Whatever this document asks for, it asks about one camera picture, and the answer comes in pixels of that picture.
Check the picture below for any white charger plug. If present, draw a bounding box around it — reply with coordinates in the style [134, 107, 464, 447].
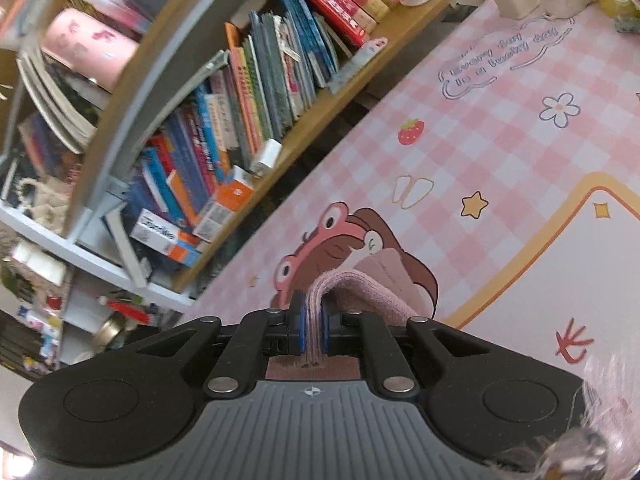
[250, 139, 283, 176]

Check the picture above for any red tassel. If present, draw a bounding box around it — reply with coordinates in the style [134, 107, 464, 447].
[100, 295, 151, 326]

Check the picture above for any pink and purple sweater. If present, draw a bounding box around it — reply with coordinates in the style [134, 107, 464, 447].
[265, 269, 416, 382]

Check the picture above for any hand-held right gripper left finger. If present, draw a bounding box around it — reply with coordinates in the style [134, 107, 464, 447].
[127, 290, 307, 397]

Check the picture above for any row of books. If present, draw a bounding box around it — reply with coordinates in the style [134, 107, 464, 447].
[120, 0, 396, 241]

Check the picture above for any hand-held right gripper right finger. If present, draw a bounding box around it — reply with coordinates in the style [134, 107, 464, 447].
[321, 299, 494, 399]

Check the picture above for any pink printed box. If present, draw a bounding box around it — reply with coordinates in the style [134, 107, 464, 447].
[40, 7, 141, 93]

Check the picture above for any flat printed packet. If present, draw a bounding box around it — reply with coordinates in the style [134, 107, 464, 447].
[327, 37, 388, 95]

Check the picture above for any round gold tin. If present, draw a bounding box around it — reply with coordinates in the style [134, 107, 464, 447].
[92, 310, 136, 353]

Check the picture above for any tall white and orange box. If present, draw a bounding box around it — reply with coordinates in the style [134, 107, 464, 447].
[130, 208, 203, 267]

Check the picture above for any wooden bookshelf with white frame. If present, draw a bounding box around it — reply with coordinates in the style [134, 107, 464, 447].
[0, 0, 486, 311]

